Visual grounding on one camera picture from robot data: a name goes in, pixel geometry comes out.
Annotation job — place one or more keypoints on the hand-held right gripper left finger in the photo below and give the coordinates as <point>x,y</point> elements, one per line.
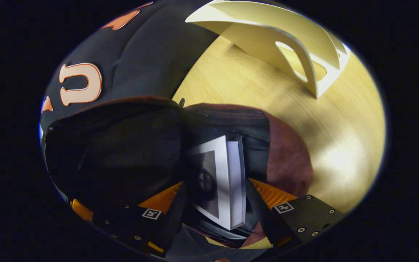
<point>169,225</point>

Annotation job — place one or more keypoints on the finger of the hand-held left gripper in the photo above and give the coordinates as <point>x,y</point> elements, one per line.
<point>82,211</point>

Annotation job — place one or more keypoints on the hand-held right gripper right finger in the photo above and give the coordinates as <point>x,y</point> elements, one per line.
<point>262,214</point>

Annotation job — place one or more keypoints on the black and white cover book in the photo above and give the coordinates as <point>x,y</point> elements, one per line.
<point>224,182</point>

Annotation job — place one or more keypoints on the dark red schoolbag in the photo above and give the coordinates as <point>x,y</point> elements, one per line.
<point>289,160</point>

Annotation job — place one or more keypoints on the white plastic bookshelf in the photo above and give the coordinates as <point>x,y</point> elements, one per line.
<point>267,40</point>

